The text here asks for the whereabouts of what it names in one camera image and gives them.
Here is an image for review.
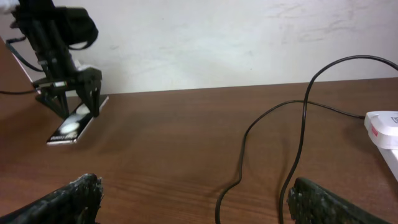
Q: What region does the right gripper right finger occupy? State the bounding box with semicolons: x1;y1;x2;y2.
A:
287;177;389;224

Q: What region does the black charger cable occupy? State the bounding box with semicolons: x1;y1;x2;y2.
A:
214;55;398;224

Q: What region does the white charger plug adapter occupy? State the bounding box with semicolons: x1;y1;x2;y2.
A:
364;111;397;150

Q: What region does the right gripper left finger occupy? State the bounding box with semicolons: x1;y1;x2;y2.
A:
1;174;103;224

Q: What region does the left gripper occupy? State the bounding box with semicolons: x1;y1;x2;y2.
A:
33;67;102;119

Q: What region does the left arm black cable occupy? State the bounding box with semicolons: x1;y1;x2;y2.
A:
0;35;44;95

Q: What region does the black Galaxy flip smartphone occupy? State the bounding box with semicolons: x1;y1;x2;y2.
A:
47;103;94;146

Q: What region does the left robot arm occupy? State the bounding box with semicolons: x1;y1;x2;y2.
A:
6;0;102;119

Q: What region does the white power strip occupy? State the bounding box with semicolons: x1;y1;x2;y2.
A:
378;147;398;180

